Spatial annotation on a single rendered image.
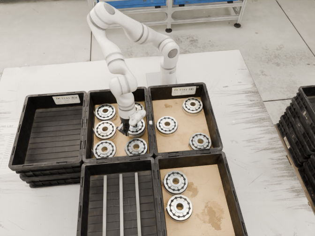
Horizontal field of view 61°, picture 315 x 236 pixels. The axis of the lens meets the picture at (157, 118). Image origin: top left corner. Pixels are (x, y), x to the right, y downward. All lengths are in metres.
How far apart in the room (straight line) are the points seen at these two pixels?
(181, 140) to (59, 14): 2.82
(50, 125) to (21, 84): 0.52
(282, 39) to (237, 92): 1.84
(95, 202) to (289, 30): 3.05
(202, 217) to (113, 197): 0.37
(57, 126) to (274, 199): 1.10
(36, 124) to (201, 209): 0.89
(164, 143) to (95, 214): 0.43
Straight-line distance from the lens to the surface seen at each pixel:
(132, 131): 1.25
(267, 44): 3.32
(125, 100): 1.04
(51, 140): 1.37
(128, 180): 1.19
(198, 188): 1.18
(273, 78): 2.93
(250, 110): 1.63
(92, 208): 1.17
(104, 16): 1.13
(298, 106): 2.07
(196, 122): 1.35
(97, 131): 1.30
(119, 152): 1.26
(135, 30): 1.23
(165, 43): 1.40
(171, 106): 1.40
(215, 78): 1.75
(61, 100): 1.43
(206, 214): 1.15
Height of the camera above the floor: 1.92
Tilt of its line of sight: 54 degrees down
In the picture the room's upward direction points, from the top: straight up
